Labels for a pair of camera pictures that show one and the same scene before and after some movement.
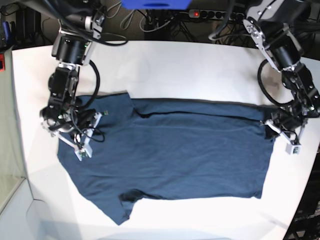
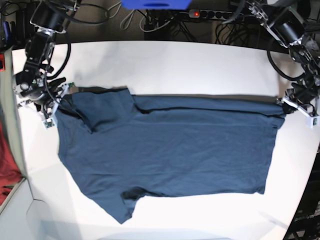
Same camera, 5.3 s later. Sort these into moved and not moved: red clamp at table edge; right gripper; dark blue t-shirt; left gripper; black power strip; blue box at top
Moved: right gripper; left gripper
Not moved: blue box at top; black power strip; red clamp at table edge; dark blue t-shirt
